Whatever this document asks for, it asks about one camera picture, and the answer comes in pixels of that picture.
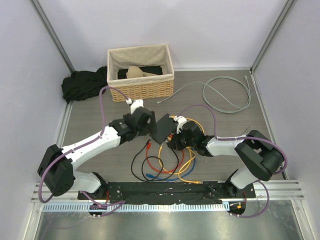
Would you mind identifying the black ethernet cable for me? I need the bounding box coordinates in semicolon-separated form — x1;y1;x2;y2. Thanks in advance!
131;137;180;182

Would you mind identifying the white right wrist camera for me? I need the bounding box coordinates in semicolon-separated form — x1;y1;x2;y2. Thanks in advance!
173;116;187;134

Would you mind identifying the aluminium front rail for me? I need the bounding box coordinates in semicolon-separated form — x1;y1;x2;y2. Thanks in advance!
31;180;304;213

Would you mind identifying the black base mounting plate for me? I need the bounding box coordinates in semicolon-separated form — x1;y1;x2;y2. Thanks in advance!
77;181;256;205

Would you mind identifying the blue ethernet cable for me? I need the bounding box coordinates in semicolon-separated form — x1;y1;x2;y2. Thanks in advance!
145;149;197;181

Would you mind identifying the yellow ethernet cable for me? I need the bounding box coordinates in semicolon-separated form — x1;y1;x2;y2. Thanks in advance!
169;114;205;137
158;146;196;173
178;147;203;185

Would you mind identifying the wicker basket with liner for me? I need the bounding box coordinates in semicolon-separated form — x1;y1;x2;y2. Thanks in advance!
106;44;175;99

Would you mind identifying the long grey ethernet cable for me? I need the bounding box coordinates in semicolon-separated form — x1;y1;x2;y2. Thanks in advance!
156;74;252;114

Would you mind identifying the black cloth in basket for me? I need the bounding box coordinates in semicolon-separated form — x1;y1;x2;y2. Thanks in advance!
117;66;163;80

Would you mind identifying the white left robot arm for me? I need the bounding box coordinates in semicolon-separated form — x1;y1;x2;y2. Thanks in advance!
37;106;157;200

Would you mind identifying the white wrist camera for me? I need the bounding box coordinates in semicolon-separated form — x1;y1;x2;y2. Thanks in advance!
173;116;187;134
126;98;144;114

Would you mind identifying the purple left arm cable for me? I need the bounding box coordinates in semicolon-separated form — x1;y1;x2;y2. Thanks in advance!
39;86;132;217

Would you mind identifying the beige object in basket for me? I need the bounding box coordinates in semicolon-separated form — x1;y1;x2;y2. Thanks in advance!
126;66;157;79

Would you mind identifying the red ethernet cable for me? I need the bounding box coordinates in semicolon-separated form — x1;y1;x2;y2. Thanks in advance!
146;142;186;174

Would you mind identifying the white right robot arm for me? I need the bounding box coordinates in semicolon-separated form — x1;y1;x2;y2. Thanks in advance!
168;121;288;198

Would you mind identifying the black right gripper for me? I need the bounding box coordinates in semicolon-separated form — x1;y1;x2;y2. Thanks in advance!
169;127;196;151

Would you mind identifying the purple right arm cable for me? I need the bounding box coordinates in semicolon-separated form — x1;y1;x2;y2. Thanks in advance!
178;104;288;218

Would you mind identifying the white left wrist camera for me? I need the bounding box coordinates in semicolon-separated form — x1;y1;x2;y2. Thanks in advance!
126;98;144;114

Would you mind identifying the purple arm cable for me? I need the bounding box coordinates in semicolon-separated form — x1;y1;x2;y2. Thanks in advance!
39;86;132;217
178;104;288;218

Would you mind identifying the black cloth pile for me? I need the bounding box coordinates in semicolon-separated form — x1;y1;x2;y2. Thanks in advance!
61;66;108;103

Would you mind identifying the black network switch box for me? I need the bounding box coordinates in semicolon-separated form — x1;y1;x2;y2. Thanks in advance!
151;113;177;145

